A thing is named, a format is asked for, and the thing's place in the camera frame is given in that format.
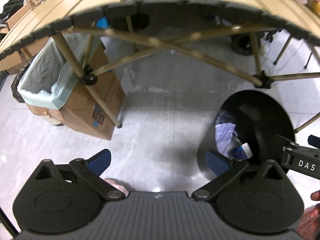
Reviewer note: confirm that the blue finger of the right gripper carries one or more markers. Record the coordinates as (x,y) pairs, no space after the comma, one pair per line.
(313,140)

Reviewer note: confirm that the black round trash bin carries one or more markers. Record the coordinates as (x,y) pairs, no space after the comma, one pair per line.
(259,120)

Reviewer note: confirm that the cardboard box with green liner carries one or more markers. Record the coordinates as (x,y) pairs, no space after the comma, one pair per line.
(49,88)

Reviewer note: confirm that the blue plastic package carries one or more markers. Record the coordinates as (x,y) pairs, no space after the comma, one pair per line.
(242,152)

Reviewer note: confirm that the person's hand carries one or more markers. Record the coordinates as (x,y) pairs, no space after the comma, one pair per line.
(315,196)

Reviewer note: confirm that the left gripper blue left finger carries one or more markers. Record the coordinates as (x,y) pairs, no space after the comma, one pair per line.
(99,162)

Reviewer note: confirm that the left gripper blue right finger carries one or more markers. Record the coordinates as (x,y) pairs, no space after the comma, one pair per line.
(217,162)

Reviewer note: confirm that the yellow spotted plush toy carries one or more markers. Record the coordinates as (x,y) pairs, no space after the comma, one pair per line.
(314,6)

